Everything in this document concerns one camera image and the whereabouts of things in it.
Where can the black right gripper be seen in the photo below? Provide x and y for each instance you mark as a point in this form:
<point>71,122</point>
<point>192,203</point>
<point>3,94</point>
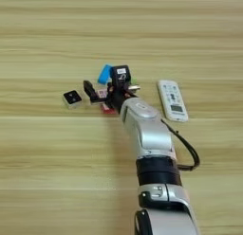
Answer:
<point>116,98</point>

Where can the white cube with black top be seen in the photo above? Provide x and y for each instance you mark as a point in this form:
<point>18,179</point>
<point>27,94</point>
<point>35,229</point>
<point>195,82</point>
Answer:
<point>72,98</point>

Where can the white remote control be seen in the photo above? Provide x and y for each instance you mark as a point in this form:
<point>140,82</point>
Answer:
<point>172,100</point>

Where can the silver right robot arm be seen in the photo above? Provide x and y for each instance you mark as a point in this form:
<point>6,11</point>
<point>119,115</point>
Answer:
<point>148,134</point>

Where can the red and white flat box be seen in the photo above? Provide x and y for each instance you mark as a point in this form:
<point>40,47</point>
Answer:
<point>102,93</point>

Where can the blue rectangular block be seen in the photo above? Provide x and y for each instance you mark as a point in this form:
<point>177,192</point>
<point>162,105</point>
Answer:
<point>104,74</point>

